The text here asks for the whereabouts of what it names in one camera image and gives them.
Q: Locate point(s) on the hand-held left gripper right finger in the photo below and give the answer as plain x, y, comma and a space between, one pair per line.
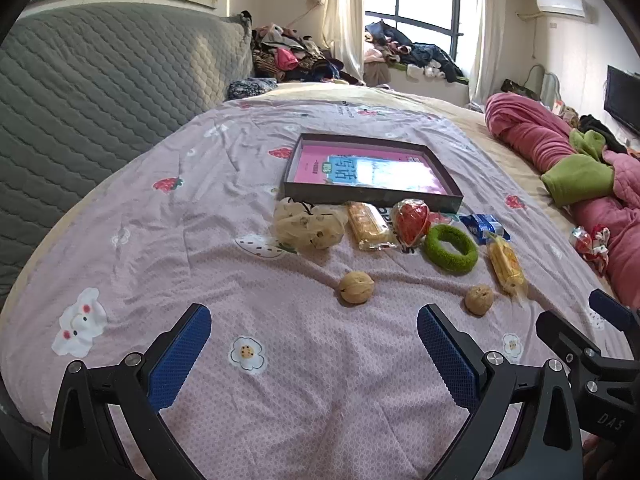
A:
447, 355

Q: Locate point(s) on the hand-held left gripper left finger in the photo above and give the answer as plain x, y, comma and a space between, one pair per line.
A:
180, 355

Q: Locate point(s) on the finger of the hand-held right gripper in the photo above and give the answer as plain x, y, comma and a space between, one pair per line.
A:
612, 310
562, 332

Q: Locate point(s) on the walnut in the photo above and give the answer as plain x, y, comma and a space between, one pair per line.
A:
479, 300
355, 287

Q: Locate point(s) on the green scrunchie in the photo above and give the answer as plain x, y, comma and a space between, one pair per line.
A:
452, 267

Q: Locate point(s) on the yellow biscuit packet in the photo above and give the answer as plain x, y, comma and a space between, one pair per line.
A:
506, 265

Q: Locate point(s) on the blue snack packet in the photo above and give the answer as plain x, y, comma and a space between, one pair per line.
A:
482, 225

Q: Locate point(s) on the red toy egg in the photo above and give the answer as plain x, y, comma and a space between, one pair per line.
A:
411, 222

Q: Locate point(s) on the orange biscuit packet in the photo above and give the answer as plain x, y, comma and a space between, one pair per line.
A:
367, 225

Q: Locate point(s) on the dark grey shallow box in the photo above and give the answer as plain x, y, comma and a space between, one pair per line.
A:
370, 199

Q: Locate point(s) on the beige scrunchie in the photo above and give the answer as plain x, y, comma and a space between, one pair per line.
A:
305, 230

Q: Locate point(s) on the red white patterned packet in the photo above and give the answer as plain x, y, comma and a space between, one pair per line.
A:
590, 247

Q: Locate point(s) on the green fleece cloth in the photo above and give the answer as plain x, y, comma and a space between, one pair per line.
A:
575, 177

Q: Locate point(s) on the black clothing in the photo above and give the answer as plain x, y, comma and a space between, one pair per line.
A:
600, 127

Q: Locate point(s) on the pink fleece blanket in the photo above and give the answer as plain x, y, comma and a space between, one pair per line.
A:
530, 135

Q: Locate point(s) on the black television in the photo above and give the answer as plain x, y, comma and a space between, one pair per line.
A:
622, 100

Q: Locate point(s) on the black bag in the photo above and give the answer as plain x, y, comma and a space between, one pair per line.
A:
520, 89

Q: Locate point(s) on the grey quilted headboard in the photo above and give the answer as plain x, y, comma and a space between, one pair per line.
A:
100, 100

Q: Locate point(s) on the window seat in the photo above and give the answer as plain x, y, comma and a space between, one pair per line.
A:
415, 87

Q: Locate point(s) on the dark floral cloth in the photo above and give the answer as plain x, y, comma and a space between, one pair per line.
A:
250, 87

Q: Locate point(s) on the pile of dark clothes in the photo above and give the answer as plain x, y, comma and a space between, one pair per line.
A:
425, 55

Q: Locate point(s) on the white curtain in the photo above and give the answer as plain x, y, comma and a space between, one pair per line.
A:
345, 10
485, 35

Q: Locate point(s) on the white air conditioner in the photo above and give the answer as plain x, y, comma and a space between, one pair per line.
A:
560, 6

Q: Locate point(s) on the pile of mixed clothes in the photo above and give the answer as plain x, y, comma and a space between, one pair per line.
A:
290, 55

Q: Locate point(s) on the white curved frame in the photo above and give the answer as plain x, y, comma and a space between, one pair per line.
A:
550, 85

